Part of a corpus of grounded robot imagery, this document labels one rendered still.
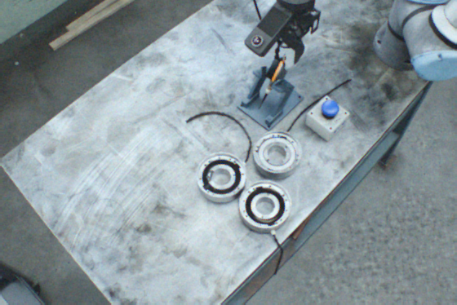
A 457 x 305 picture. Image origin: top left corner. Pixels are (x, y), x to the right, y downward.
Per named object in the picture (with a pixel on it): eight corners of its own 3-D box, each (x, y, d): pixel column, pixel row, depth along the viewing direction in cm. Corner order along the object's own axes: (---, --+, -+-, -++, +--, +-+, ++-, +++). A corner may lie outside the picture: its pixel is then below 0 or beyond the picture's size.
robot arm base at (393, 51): (392, 20, 125) (401, -6, 116) (437, 49, 119) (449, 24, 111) (362, 47, 119) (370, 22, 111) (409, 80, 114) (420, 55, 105)
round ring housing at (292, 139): (290, 187, 99) (293, 179, 96) (245, 171, 101) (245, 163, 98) (305, 148, 104) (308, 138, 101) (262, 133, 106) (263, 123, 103)
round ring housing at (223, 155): (216, 214, 96) (215, 207, 93) (188, 178, 101) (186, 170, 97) (256, 187, 99) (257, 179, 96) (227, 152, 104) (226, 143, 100)
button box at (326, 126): (328, 143, 105) (331, 131, 100) (304, 124, 107) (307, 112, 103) (348, 121, 108) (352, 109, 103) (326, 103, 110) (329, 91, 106)
